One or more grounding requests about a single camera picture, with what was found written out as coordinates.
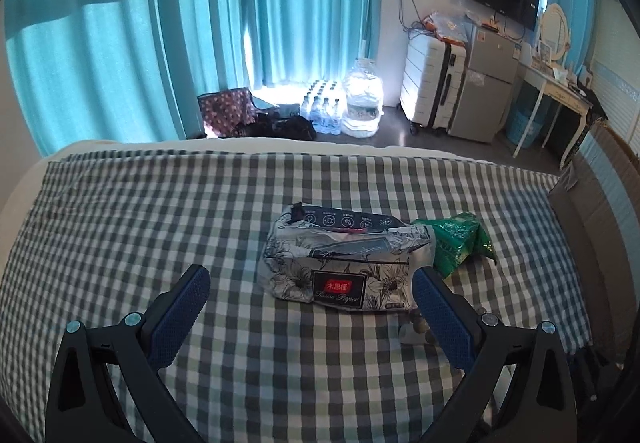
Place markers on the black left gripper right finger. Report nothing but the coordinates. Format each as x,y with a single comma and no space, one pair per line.
516,385

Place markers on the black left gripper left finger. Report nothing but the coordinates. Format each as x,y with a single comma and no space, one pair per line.
82,404

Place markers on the floral tissue paper pack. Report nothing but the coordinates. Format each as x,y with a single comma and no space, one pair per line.
351,261

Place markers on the green snack bag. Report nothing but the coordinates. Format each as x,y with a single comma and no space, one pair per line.
458,238

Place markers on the brown cardboard box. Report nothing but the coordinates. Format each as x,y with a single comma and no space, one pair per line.
596,201

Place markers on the blue laundry basket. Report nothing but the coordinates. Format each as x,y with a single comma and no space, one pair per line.
516,124

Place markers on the white dressing table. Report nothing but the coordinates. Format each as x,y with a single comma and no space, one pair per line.
560,95

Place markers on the silver mini fridge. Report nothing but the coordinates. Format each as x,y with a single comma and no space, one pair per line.
485,95

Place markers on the polka dot storage bag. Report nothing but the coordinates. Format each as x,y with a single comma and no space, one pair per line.
226,113

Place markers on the white suitcase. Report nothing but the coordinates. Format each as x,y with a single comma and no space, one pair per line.
430,87

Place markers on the large clear water jug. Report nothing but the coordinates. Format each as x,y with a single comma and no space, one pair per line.
364,95

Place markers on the black clothes pile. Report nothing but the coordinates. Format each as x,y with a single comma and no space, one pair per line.
290,128

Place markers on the white oval mirror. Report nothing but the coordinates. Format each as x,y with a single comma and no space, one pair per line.
553,34

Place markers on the pack of water bottles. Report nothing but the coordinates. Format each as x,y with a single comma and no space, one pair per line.
323,105

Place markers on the plastic bag on suitcase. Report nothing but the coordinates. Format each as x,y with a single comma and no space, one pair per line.
450,28

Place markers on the teal window curtain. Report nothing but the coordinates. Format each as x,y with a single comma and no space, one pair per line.
133,70

